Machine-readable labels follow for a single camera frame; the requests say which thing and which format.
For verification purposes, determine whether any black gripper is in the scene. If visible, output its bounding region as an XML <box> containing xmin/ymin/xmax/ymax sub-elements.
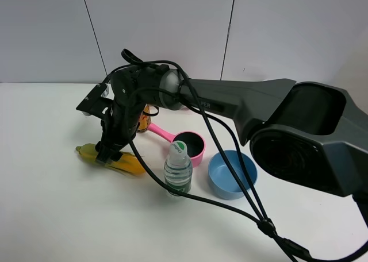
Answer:
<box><xmin>95</xmin><ymin>64</ymin><xmax>164</xmax><ymax>163</ymax></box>

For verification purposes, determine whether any yellow green corn cob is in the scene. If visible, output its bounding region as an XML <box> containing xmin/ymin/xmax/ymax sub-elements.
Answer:
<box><xmin>75</xmin><ymin>143</ymin><xmax>146</xmax><ymax>176</ymax></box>

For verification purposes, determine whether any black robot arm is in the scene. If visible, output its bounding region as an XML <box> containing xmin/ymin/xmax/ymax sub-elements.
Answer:
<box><xmin>94</xmin><ymin>63</ymin><xmax>367</xmax><ymax>197</ymax></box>

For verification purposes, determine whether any gold red drink can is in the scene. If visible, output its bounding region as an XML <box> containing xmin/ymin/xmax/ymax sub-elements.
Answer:
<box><xmin>137</xmin><ymin>104</ymin><xmax>151</xmax><ymax>133</ymax></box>

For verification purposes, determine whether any clear water bottle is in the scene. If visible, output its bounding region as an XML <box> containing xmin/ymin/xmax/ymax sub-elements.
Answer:
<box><xmin>164</xmin><ymin>141</ymin><xmax>193</xmax><ymax>193</ymax></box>

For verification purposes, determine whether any pink toy saucepan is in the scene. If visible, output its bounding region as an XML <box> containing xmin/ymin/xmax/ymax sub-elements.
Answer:
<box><xmin>148</xmin><ymin>123</ymin><xmax>206</xmax><ymax>168</ymax></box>

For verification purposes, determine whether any blue plastic bowl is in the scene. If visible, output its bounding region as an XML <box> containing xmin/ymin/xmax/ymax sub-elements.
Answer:
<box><xmin>208</xmin><ymin>150</ymin><xmax>250</xmax><ymax>200</ymax></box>

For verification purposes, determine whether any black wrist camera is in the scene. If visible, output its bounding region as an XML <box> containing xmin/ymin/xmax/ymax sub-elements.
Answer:
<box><xmin>76</xmin><ymin>83</ymin><xmax>113</xmax><ymax>120</ymax></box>

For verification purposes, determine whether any black cable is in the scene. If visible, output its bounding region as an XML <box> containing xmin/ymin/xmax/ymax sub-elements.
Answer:
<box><xmin>99</xmin><ymin>48</ymin><xmax>368</xmax><ymax>262</ymax></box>

